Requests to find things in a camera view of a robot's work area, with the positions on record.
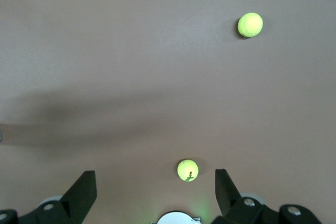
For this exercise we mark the brown table cover mat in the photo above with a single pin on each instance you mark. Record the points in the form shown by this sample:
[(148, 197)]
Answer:
[(105, 51)]

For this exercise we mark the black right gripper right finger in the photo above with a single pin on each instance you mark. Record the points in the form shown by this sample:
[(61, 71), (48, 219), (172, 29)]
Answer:
[(231, 205)]

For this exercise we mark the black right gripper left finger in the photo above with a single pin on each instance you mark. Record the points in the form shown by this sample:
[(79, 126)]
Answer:
[(76, 203)]

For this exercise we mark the yellow-green tennis ball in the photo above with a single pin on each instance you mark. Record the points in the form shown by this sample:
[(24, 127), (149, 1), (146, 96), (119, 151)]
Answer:
[(250, 24), (187, 170)]

